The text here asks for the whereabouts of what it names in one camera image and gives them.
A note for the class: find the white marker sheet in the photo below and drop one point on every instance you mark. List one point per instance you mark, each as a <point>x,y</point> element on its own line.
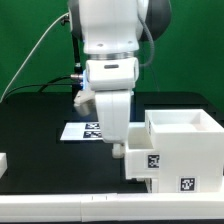
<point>81,131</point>

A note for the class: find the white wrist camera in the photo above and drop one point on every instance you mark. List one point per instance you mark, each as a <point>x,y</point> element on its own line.
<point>84,102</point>

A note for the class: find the white front border rail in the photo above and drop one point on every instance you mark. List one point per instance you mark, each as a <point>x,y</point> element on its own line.
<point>111,207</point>

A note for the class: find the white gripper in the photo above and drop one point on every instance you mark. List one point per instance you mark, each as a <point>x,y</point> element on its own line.
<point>113,111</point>

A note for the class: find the white drawer without knob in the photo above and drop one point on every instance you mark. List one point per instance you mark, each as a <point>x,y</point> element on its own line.
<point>151,185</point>

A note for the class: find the black camera stand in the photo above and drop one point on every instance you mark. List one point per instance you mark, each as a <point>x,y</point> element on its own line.
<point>77,76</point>

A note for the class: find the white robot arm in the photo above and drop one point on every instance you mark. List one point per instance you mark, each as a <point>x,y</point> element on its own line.
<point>111,31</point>

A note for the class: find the white block at left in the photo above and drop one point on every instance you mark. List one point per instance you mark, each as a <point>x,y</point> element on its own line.
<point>3,164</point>

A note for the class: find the white drawer with knob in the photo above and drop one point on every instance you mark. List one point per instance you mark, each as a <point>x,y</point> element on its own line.
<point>141,160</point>

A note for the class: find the white drawer cabinet box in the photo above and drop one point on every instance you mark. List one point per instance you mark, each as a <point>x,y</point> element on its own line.
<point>191,148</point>

